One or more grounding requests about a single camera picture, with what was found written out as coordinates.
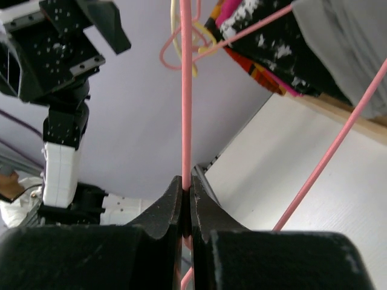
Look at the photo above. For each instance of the black white patterned trousers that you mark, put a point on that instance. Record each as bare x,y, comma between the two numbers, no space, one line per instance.
280,48

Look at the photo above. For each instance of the magenta trousers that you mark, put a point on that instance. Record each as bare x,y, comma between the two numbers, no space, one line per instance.
264,78

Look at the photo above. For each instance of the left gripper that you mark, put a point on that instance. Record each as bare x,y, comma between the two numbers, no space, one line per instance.
44,48

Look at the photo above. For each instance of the pink plastic hanger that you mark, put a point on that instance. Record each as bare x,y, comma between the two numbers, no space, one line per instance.
168,56

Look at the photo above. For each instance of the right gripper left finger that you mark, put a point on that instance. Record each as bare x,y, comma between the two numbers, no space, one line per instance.
143,254

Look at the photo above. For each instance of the cream plastic hanger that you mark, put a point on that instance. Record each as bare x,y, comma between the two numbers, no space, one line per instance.
175,20

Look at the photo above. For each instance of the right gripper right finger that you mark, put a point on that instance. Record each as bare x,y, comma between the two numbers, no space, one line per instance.
227,255

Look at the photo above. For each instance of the person in white clothes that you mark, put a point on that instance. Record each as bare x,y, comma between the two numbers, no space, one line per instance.
15,193

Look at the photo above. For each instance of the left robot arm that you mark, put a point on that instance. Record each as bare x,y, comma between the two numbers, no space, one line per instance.
57,197

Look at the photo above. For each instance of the yellow plastic hanger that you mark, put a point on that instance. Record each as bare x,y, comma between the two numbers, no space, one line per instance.
202,38

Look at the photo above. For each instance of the grey trousers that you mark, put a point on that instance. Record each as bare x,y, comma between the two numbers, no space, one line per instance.
348,37

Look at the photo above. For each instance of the wooden clothes rack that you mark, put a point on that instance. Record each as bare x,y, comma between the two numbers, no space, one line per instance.
336,110

